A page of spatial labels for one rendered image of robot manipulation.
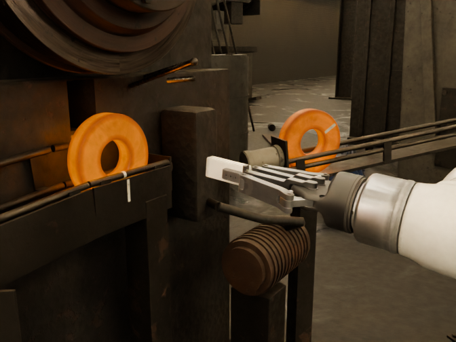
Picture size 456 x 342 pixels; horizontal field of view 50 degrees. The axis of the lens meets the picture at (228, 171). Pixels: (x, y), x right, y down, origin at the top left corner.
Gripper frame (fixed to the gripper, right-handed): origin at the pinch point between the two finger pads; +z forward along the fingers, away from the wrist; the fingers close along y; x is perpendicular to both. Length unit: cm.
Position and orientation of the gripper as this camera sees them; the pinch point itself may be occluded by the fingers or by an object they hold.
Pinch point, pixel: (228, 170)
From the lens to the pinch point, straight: 71.6
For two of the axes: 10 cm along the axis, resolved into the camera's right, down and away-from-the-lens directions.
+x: 0.7, -9.5, -2.9
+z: -8.3, -2.2, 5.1
